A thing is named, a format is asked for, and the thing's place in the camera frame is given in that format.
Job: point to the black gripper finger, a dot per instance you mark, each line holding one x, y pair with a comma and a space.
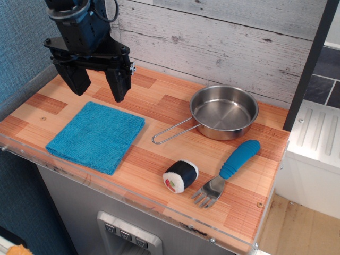
75, 77
119, 81

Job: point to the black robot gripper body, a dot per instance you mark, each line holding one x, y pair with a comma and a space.
85, 35

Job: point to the metal pot with wire handle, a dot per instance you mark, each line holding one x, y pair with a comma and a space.
219, 112

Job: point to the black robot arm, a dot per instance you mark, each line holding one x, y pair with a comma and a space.
81, 5

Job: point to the blue folded cloth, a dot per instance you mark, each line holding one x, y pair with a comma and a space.
97, 137

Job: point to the clear acrylic edge guard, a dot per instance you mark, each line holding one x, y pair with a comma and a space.
79, 194

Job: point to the plush sushi roll toy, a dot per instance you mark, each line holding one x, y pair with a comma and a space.
180, 176

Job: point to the silver button control panel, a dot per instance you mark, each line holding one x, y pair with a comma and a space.
121, 237

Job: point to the orange object at corner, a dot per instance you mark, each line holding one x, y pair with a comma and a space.
18, 250

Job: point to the white ribbed cabinet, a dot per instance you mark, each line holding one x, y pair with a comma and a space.
309, 172

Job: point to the blue handled metal fork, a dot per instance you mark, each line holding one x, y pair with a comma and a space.
211, 191

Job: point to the dark right vertical post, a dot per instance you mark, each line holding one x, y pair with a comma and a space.
315, 51

